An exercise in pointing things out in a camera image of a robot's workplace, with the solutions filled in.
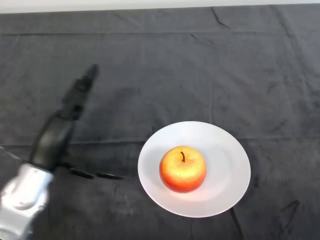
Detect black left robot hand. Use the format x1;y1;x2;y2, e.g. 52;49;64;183
28;63;125;181

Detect red yellow apple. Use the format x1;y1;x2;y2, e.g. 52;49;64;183
159;145;208;195

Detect white round plate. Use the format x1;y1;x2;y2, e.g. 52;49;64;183
137;121;252;218

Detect black table cloth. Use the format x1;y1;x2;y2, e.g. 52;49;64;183
0;4;320;240

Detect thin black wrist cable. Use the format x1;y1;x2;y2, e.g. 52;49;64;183
0;146;30;164

